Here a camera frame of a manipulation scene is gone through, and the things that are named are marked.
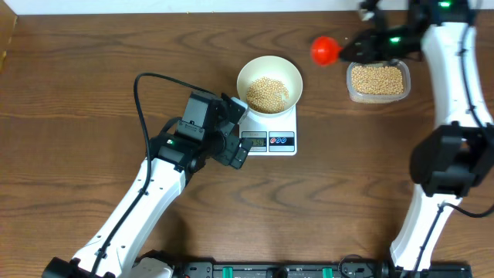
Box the soybeans in bowl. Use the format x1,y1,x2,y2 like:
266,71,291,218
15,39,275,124
246,77,289,114

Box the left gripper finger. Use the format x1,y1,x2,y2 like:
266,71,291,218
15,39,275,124
230,137,253,169
221,93,249,124

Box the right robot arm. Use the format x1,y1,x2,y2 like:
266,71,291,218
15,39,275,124
339,0,493,277

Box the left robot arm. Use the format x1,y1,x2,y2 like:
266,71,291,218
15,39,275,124
42,91,252,277

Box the red plastic measuring scoop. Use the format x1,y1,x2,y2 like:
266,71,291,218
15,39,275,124
310,36,343,66

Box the white digital kitchen scale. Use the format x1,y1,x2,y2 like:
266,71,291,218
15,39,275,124
239,107,298,156

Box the yellow soybeans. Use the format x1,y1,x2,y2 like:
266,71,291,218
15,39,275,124
350,66,404,95

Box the white round bowl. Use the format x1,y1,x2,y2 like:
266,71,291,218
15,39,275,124
236,56,303,114

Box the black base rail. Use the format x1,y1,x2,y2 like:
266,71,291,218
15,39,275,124
130,250,472,278

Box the clear plastic container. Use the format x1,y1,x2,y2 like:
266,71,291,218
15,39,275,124
347,59,411,103

